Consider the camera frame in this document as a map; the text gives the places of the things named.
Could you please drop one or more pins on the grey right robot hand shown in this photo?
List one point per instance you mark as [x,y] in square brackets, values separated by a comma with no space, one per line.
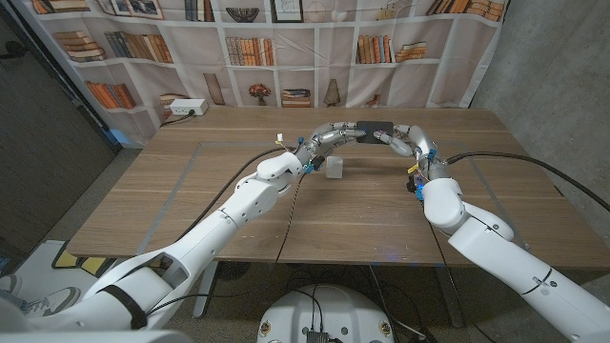
[421,143]

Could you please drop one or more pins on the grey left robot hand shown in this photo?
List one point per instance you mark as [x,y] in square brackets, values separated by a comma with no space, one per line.
[329,135]

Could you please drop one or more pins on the black keycard holder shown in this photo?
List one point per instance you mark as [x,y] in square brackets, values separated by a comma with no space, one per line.
[374,132]

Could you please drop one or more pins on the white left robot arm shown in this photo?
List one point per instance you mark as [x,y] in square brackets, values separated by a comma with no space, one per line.
[248,200]

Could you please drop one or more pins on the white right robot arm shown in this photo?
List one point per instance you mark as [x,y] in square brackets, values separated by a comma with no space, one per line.
[524,271]

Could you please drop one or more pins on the small white cube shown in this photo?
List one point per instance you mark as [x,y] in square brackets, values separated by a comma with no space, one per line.
[334,167]

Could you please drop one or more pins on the printed bookshelf backdrop cloth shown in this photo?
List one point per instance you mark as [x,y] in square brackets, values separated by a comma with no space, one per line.
[324,66]

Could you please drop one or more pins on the white power strip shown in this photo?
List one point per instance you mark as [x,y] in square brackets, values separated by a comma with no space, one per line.
[188,106]

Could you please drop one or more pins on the grey table leg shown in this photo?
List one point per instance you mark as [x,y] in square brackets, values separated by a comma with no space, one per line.
[450,300]

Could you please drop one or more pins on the white robot torso base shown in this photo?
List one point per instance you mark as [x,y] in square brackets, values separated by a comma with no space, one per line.
[329,309]

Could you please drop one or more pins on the white table leg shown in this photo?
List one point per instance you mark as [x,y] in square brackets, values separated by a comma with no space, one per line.
[206,290]

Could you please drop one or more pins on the blue plastic object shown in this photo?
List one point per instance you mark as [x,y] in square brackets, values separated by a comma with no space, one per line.
[114,137]

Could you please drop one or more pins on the yellow black floor mat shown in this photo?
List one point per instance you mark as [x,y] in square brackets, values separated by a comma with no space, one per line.
[86,263]

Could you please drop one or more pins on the black perforated partition panel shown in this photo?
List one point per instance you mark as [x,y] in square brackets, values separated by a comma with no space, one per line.
[38,143]

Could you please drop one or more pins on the white floor board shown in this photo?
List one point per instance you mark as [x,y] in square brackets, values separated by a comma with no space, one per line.
[40,267]

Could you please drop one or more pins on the grey white sneaker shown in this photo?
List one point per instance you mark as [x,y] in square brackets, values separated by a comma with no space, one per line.
[52,300]
[9,285]

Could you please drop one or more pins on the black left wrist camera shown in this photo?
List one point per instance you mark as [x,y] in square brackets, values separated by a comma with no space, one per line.
[317,163]

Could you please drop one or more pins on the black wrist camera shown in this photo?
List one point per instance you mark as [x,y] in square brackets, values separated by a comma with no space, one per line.
[317,163]
[415,187]

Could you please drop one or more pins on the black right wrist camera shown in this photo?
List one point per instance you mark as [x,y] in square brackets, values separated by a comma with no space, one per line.
[415,187]

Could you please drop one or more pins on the black bracket on partition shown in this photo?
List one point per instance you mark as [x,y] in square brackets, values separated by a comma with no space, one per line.
[12,48]

